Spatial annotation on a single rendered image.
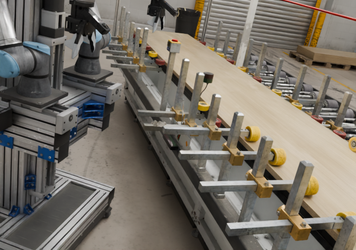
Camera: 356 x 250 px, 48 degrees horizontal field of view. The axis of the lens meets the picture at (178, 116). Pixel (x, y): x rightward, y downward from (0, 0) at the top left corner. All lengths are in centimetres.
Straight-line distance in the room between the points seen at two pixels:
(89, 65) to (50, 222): 92
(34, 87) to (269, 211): 122
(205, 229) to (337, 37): 989
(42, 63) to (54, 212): 103
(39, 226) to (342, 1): 1049
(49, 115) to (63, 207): 87
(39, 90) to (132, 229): 129
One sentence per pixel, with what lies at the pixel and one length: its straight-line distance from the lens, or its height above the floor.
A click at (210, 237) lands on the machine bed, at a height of 17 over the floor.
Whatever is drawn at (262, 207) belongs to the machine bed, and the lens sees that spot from 203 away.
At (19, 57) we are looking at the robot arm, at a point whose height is 124.
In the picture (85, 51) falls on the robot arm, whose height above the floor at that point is 116.
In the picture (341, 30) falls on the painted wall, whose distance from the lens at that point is 1206.
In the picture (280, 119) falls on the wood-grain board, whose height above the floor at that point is 90.
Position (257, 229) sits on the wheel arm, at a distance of 138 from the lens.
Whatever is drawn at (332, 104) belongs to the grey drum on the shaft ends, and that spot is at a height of 83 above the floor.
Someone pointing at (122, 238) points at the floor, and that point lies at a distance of 273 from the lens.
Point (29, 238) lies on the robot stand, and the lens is 238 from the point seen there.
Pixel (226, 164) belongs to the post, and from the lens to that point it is 188.
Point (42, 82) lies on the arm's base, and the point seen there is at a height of 111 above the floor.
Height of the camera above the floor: 172
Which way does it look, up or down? 21 degrees down
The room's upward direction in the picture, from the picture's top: 11 degrees clockwise
